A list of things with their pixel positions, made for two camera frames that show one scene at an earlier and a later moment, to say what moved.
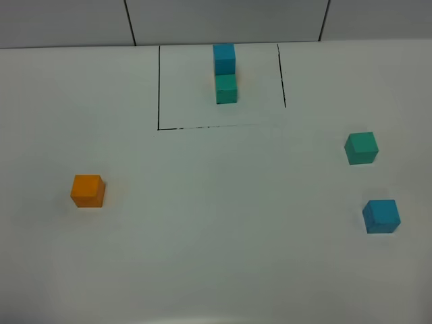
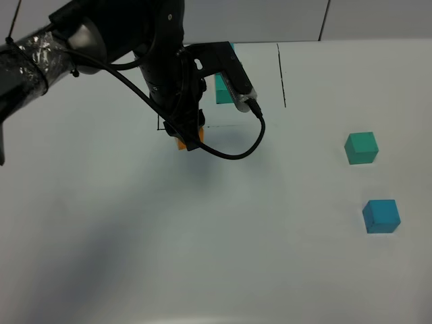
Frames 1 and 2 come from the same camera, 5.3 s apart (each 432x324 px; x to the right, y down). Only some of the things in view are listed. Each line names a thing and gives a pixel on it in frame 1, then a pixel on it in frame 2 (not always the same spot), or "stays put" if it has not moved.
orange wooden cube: x=88 y=190 → x=181 y=146
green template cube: x=226 y=88 stays put
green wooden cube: x=361 y=148 stays put
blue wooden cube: x=381 y=216 stays put
